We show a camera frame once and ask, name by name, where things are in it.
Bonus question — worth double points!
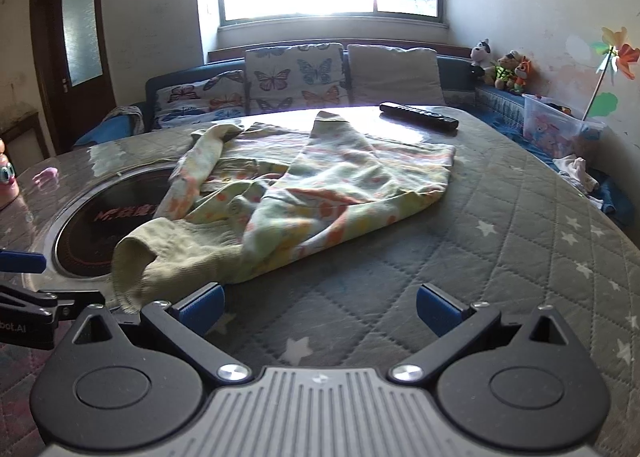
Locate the white clothes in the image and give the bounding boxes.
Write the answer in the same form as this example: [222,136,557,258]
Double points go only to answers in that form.
[552,156,601,195]

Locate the grey plaid cloth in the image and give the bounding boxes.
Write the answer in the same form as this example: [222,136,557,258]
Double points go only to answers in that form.
[102,106,146,135]

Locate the black white cow plush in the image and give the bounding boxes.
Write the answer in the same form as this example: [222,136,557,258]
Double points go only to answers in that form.
[469,38,494,78]

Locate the grey cushion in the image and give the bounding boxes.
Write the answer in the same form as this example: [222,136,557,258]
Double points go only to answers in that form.
[346,43,446,108]

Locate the butterfly print cushion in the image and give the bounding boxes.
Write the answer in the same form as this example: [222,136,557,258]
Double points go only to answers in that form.
[245,43,346,114]
[154,71,251,131]

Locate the floral yellow pajama top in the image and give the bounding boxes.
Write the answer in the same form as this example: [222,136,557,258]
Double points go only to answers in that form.
[111,110,457,314]

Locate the clear plastic storage box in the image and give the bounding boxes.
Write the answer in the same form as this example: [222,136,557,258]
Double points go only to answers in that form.
[522,93,608,160]

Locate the dark wooden door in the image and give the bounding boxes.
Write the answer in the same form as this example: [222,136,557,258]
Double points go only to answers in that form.
[29,0,118,155]

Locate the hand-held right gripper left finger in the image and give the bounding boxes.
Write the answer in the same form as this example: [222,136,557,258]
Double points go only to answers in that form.
[70,282,253,384]

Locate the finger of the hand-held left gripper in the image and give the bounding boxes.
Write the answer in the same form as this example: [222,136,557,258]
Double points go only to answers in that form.
[0,286,107,324]
[0,250,47,274]

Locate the colourful pinwheel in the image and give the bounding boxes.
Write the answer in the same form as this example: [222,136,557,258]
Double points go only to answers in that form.
[582,27,640,120]

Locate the black remote control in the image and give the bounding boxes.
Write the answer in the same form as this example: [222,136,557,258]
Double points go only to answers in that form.
[379,102,460,134]

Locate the pink bottle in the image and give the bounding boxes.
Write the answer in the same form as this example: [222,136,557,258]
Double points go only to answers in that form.
[0,137,22,210]

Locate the wooden cabinet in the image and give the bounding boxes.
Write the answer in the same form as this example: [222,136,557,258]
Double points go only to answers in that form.
[0,109,52,172]

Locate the round black induction cooktop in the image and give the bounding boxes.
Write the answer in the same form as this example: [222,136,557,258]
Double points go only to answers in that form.
[47,164,177,283]

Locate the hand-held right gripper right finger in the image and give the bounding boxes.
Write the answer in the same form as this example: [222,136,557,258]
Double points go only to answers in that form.
[390,282,576,384]

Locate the orange fox plush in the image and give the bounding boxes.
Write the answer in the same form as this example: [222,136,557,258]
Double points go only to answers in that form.
[512,56,535,95]

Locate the blue sofa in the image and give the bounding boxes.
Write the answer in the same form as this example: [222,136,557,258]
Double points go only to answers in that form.
[74,39,632,228]

